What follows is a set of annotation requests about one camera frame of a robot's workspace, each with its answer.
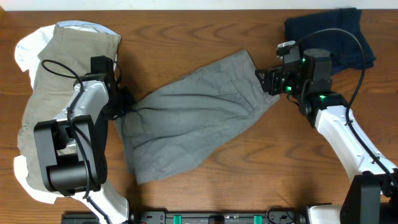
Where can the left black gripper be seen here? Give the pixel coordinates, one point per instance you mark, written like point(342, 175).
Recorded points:
point(130, 101)

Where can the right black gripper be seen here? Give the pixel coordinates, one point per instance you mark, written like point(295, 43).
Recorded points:
point(270, 79)

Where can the grey shorts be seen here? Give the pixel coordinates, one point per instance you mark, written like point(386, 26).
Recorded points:
point(175, 128)

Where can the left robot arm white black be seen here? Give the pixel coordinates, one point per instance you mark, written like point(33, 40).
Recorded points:
point(71, 146)

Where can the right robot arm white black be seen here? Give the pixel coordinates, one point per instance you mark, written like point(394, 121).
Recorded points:
point(372, 196)

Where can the khaki shorts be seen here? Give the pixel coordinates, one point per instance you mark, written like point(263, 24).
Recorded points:
point(52, 89)

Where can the light blue garment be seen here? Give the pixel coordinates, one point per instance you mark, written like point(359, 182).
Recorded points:
point(86, 26)

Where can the navy blue folded garment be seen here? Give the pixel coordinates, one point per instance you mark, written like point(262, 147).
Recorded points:
point(344, 49)

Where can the white garment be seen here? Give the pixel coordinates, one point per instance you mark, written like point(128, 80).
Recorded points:
point(26, 57)

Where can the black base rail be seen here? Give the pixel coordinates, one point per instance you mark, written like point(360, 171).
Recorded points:
point(277, 216)

